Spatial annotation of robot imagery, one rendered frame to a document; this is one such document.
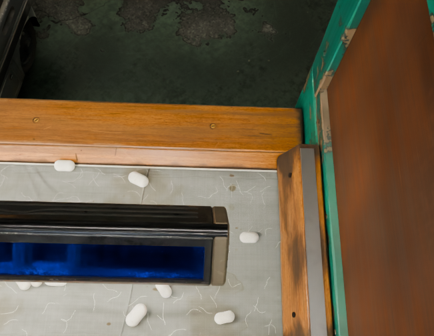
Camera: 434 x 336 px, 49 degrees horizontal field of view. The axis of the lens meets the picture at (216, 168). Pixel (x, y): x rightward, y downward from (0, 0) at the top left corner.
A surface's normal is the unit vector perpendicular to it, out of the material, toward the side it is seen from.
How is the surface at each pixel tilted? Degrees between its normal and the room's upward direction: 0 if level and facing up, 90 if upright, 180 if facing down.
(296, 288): 66
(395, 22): 90
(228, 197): 0
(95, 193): 0
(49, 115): 0
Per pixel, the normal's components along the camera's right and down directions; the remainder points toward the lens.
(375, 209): -1.00, -0.04
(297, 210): -0.90, -0.18
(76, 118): 0.04, -0.38
